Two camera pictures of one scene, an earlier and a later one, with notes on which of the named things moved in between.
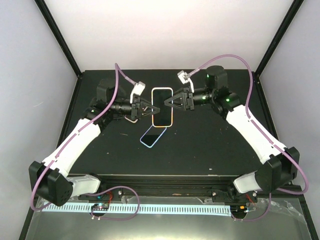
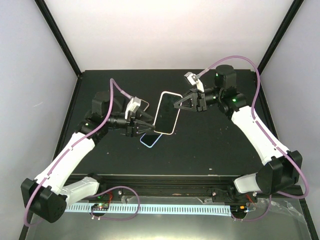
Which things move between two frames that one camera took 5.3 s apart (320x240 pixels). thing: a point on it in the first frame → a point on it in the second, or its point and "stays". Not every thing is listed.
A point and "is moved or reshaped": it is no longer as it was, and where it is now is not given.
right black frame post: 287,20 stays
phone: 164,118 is moved or reshaped
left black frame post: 52,24 stays
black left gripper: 136,108 → 131,126
